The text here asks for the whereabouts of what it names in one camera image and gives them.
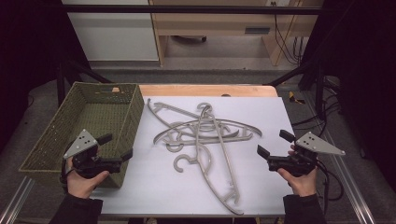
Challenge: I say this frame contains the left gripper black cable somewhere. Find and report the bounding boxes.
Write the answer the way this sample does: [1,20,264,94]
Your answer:
[59,158,77,194]

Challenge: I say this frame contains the white cabinet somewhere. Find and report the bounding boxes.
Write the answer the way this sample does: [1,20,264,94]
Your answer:
[61,0,160,62]

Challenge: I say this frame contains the aluminium rail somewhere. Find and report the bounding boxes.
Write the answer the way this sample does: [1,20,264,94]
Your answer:
[0,176,35,224]
[301,91,376,224]

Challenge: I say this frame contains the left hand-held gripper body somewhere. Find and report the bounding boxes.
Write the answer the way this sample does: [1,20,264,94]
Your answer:
[63,129,124,180]

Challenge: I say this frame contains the person's left hand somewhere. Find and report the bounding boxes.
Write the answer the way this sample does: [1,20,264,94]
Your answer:
[65,155,110,200]

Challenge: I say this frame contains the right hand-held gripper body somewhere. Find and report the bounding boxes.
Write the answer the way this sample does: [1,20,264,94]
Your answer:
[266,131,347,178]

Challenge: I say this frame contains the black metal stand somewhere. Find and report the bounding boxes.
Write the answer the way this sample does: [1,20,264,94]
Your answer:
[266,57,326,120]
[56,58,111,107]

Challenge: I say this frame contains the black horizontal frame bar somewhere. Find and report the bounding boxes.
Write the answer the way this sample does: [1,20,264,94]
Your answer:
[59,4,325,16]

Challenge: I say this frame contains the yellow and black tool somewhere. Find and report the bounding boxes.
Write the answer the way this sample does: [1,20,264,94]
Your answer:
[288,91,306,105]

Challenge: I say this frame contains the green woven basket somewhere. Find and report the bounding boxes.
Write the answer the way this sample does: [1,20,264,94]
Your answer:
[18,81,146,189]

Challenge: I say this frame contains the person's right hand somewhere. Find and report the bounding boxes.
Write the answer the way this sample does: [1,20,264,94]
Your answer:
[276,144,319,198]

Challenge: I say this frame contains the light wooden desk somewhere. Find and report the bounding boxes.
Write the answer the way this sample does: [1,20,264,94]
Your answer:
[148,0,321,67]

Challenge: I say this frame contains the black hanging cables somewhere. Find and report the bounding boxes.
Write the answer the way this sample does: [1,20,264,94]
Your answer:
[270,1,304,65]

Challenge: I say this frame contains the black curtain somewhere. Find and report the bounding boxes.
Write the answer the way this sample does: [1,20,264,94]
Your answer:
[299,0,396,194]
[0,0,92,153]

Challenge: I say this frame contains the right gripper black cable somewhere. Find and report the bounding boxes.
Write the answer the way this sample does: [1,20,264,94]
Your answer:
[315,160,345,217]

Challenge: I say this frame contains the black floor cables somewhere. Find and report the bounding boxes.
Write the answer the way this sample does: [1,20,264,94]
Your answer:
[290,76,342,139]

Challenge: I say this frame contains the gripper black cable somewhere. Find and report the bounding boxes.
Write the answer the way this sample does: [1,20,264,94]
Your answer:
[315,160,345,217]
[59,158,77,194]

